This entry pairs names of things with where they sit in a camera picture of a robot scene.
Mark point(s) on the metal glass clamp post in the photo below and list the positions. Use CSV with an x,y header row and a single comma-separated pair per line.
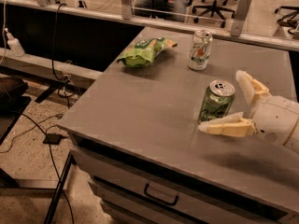
x,y
240,17
126,9

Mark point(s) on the grey cabinet drawer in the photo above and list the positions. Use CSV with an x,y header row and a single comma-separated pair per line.
x,y
133,196

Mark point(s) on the green soda can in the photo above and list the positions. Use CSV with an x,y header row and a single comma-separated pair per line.
x,y
219,97

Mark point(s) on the black drawer handle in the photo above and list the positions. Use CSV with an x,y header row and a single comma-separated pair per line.
x,y
160,195

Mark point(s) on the black power adapter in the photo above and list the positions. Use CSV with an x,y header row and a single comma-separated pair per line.
x,y
52,139

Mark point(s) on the white 7up soda can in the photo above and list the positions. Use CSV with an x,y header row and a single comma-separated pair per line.
x,y
200,50

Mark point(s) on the green chip bag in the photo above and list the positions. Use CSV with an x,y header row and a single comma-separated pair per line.
x,y
144,52

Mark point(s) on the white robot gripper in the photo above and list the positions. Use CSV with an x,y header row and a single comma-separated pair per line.
x,y
277,119

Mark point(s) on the black side table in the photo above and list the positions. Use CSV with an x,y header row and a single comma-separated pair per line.
x,y
12,103

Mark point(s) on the clear sanitizer bottle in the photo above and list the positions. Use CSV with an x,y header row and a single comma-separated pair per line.
x,y
14,44

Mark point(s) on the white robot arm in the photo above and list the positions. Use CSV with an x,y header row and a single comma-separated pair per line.
x,y
272,119

